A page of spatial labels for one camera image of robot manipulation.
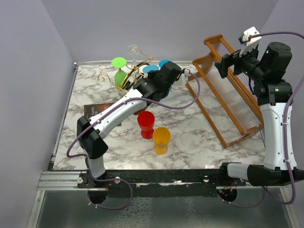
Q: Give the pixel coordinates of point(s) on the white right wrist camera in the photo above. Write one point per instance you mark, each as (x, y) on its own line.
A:
(250, 38)

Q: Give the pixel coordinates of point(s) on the wooden ribbed glass divider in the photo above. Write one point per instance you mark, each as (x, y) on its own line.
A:
(239, 116)

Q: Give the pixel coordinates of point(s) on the green plastic goblet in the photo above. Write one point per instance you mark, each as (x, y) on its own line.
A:
(119, 63)

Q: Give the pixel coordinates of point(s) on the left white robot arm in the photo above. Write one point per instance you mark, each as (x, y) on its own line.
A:
(154, 87)

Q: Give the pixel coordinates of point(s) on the red plastic goblet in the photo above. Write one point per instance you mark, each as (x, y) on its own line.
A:
(146, 122)

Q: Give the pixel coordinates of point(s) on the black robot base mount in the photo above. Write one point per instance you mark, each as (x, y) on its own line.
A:
(159, 183)

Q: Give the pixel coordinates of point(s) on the gold wire wine glass rack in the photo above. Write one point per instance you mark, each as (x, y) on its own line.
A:
(133, 74)

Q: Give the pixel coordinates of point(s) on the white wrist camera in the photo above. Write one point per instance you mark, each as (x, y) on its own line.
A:
(183, 79)
(250, 38)

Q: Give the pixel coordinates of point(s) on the clear wine glass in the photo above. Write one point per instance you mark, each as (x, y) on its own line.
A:
(133, 50)

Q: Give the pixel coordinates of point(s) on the yellow plastic goblet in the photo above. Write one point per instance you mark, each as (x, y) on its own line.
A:
(161, 138)

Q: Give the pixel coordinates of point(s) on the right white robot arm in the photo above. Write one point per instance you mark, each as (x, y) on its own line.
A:
(273, 92)

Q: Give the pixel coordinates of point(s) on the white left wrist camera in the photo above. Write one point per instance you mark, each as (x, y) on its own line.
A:
(183, 79)

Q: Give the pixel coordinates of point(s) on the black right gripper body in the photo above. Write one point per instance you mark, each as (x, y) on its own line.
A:
(247, 62)

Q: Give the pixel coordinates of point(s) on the dark book three days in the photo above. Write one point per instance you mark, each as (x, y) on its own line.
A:
(94, 109)

